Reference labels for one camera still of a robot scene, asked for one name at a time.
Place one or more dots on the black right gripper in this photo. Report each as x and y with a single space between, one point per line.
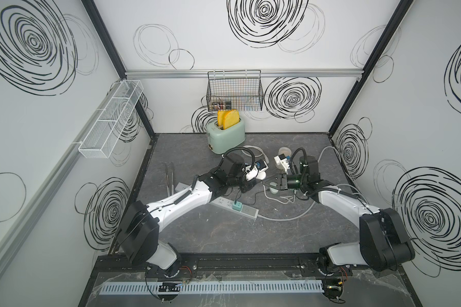
282 183

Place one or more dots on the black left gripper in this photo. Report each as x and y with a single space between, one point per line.
250 185

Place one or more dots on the mint green earbud case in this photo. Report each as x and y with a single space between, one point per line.
273 187

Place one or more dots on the white round speaker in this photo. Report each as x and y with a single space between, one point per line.
261 175

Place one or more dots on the teal charger with black cable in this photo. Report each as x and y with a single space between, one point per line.
237 206

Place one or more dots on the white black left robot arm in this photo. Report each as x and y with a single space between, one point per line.
140 226

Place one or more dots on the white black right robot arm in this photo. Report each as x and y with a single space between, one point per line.
383 242

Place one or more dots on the white power strip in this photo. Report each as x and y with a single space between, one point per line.
201 194

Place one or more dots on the mint green toaster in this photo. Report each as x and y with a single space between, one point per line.
221 140

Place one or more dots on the yellow toast slices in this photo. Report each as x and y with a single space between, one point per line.
227 119

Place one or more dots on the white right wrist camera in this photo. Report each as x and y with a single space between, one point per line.
282 162

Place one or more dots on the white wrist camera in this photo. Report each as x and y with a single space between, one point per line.
252 171
282 162

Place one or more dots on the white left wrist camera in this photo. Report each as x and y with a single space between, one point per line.
252 171

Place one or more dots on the black wire wall basket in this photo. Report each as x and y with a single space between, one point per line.
239 90

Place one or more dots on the white slotted cable duct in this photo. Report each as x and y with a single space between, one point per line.
213 287

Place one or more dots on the white wire wall shelf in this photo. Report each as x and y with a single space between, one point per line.
115 113

